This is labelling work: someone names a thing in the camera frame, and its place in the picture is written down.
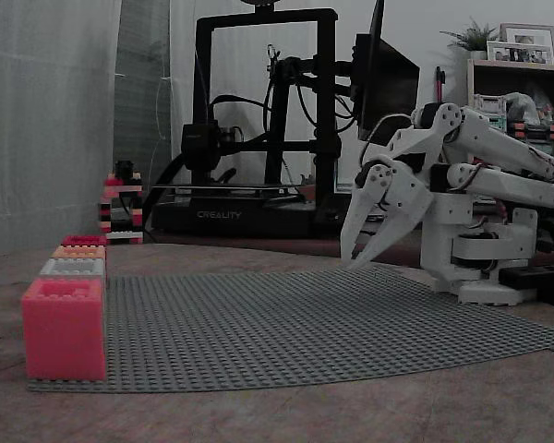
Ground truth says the grey studded baseplate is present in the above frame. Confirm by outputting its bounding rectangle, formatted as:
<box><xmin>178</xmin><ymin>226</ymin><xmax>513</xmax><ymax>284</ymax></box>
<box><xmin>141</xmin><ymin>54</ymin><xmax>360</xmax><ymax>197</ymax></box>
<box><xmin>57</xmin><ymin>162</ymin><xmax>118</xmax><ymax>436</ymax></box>
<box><xmin>26</xmin><ymin>265</ymin><xmax>554</xmax><ymax>393</ymax></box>

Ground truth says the red black brick tower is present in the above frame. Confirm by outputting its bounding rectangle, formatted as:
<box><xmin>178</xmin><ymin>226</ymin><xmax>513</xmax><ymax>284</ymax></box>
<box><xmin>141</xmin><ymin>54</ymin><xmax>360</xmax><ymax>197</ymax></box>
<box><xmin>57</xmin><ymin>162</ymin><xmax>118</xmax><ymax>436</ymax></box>
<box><xmin>99</xmin><ymin>171</ymin><xmax>144</xmax><ymax>245</ymax></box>

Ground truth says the red brick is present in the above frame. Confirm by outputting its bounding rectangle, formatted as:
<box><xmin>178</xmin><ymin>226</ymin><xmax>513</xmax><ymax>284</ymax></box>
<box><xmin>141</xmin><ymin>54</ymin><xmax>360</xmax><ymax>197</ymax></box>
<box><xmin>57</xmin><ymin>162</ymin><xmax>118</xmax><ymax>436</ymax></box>
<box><xmin>61</xmin><ymin>234</ymin><xmax>108</xmax><ymax>247</ymax></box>

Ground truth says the orange brick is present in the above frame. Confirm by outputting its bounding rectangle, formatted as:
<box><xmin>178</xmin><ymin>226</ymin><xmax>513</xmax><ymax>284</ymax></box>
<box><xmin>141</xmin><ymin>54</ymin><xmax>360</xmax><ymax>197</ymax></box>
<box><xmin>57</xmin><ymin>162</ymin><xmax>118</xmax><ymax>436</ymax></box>
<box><xmin>51</xmin><ymin>245</ymin><xmax>107</xmax><ymax>260</ymax></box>

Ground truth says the grey brick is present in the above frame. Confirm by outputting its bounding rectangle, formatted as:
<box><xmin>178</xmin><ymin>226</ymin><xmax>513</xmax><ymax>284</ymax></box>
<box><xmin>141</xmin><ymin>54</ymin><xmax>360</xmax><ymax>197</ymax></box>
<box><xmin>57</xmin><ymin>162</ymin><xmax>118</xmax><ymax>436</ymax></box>
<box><xmin>39</xmin><ymin>257</ymin><xmax>107</xmax><ymax>280</ymax></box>

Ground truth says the large pink brick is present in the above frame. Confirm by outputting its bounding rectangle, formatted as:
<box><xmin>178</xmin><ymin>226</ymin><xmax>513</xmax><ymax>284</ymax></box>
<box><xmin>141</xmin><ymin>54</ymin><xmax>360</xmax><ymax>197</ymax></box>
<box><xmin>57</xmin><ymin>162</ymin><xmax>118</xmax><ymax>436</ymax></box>
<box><xmin>20</xmin><ymin>278</ymin><xmax>108</xmax><ymax>382</ymax></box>

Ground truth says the black Creality 3D printer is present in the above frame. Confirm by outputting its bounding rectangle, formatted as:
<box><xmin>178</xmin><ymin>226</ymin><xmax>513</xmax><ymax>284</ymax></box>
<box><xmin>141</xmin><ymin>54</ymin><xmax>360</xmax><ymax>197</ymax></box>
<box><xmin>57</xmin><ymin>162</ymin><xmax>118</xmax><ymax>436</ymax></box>
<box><xmin>148</xmin><ymin>0</ymin><xmax>368</xmax><ymax>240</ymax></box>

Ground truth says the black computer monitor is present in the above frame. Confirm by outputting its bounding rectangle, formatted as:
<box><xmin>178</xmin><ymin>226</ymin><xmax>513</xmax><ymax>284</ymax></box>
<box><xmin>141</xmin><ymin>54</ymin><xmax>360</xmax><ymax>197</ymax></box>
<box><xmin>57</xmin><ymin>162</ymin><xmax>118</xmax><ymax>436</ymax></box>
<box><xmin>351</xmin><ymin>0</ymin><xmax>421</xmax><ymax>153</ymax></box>

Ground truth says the red and black pen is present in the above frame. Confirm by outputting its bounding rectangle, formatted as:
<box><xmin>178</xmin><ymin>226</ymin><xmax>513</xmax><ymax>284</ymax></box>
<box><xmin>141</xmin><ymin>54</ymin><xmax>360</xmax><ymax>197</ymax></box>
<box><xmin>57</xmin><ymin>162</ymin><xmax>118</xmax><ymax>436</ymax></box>
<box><xmin>434</xmin><ymin>66</ymin><xmax>446</xmax><ymax>107</ymax></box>

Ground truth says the white and green crate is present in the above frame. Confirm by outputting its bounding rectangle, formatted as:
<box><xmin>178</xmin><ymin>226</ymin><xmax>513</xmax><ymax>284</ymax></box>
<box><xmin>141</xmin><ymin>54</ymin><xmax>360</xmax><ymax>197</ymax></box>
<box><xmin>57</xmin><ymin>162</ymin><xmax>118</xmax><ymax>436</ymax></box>
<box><xmin>473</xmin><ymin>93</ymin><xmax>509</xmax><ymax>133</ymax></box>

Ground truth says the black power strip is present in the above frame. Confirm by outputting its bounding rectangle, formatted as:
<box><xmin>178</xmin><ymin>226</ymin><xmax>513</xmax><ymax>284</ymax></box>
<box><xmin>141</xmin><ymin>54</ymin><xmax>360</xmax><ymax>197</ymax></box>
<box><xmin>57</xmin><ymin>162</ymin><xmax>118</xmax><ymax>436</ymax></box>
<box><xmin>498</xmin><ymin>265</ymin><xmax>554</xmax><ymax>293</ymax></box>

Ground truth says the clear plastic bag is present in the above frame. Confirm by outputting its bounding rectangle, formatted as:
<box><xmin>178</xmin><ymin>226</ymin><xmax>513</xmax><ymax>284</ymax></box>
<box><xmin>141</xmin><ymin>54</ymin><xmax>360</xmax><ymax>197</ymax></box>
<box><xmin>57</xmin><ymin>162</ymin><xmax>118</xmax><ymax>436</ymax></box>
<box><xmin>505</xmin><ymin>81</ymin><xmax>554</xmax><ymax>126</ymax></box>

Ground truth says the wooden shelf unit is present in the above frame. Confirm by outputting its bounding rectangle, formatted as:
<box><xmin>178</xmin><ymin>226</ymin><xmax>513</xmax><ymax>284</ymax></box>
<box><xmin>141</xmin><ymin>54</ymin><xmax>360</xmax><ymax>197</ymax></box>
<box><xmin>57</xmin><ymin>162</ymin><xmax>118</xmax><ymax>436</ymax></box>
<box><xmin>466</xmin><ymin>57</ymin><xmax>554</xmax><ymax>161</ymax></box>

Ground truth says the potted green plant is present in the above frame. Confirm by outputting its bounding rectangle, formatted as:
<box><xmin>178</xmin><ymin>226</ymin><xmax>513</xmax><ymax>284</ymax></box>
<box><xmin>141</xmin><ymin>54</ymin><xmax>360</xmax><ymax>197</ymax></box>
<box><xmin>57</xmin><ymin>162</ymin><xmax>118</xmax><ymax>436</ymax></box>
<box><xmin>440</xmin><ymin>18</ymin><xmax>500</xmax><ymax>61</ymax></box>

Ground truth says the white sheer curtain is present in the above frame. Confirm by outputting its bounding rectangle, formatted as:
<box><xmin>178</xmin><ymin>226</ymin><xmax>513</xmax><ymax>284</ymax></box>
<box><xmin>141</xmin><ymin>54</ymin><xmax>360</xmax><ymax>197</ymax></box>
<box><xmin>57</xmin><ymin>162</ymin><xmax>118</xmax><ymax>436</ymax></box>
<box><xmin>0</xmin><ymin>0</ymin><xmax>124</xmax><ymax>260</ymax></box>

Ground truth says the small white picture frame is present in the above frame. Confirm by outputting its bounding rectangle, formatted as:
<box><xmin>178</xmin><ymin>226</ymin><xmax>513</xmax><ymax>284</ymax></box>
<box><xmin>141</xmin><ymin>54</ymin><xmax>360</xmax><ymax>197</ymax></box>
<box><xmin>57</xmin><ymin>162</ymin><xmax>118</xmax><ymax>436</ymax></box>
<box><xmin>486</xmin><ymin>40</ymin><xmax>554</xmax><ymax>66</ymax></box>

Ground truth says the large white picture frame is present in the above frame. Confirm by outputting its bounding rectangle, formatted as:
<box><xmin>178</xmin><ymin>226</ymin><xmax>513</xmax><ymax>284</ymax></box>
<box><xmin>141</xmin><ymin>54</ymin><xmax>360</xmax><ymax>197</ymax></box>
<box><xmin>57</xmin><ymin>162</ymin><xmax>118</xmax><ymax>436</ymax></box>
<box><xmin>499</xmin><ymin>22</ymin><xmax>554</xmax><ymax>66</ymax></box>

